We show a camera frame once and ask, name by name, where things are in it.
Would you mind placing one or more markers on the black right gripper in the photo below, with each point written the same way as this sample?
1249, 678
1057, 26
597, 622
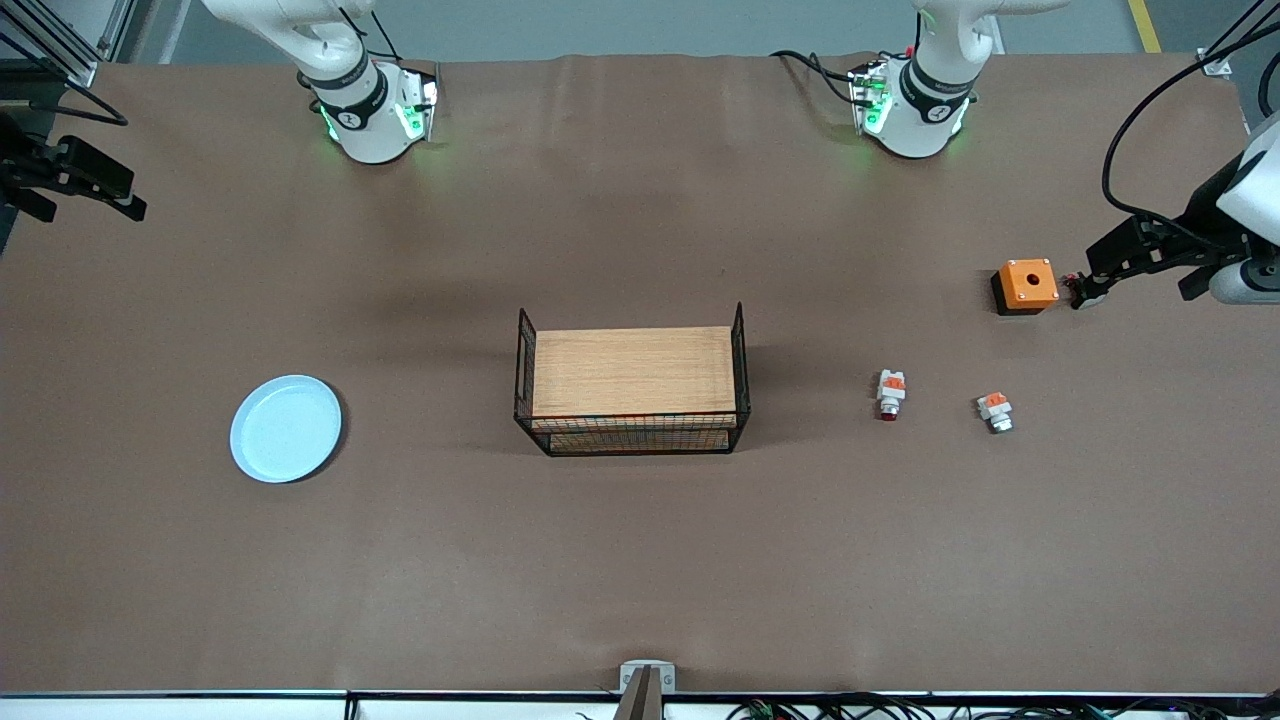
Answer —
22, 166

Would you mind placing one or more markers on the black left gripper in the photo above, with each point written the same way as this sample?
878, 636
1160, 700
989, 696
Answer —
1196, 222

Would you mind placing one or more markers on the red-tipped white orange button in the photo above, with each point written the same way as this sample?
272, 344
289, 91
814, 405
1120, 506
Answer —
891, 388

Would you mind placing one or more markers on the light blue round plate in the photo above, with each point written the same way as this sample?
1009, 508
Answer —
286, 429

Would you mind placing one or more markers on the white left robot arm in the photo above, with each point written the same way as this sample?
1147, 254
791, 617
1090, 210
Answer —
915, 130

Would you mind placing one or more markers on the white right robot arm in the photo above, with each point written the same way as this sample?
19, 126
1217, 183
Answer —
365, 130

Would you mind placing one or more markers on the black mushroom push button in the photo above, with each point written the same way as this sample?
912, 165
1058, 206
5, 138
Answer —
1082, 298

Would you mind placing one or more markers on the white-tipped white orange button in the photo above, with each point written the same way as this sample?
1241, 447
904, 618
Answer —
995, 410

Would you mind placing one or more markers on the brown table cover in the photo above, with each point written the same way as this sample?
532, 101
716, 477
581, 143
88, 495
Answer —
640, 560

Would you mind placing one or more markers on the aluminium frame profile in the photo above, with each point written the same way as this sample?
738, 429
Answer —
82, 74
1217, 65

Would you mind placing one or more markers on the orange button enclosure box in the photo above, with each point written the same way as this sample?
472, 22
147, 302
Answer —
1027, 283

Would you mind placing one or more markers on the grey camera post bracket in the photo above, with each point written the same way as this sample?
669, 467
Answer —
647, 675

